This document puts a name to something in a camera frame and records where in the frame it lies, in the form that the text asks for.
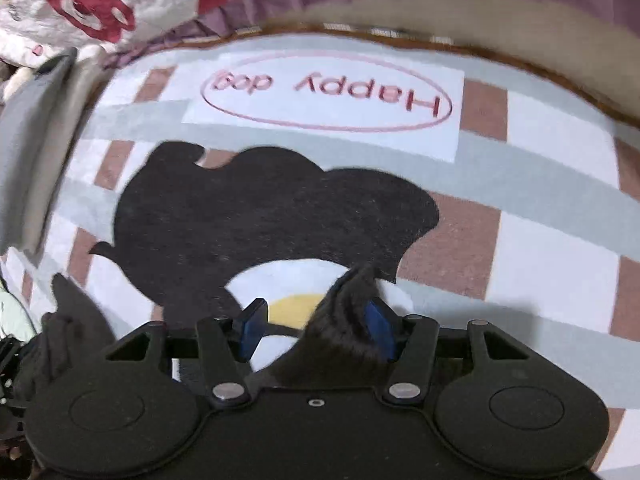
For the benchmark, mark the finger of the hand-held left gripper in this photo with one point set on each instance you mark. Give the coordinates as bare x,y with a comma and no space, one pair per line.
10,365

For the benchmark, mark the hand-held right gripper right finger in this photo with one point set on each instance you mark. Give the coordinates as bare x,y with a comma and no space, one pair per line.
382,332

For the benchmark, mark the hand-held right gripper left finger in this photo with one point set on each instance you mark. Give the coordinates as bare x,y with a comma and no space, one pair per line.
252,330

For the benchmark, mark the dark brown knit sweater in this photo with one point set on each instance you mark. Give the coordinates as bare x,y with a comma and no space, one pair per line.
345,335

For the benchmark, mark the checkered dog-print rug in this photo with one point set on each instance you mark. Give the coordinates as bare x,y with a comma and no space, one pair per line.
550,285

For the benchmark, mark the grey folded sweatshirt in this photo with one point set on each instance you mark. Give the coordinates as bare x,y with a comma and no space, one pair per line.
30,135

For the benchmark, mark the cream folded cloth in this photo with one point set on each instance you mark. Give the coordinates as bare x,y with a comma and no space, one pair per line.
82,90

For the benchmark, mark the beige bed base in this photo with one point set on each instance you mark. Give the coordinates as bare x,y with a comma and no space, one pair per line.
500,25

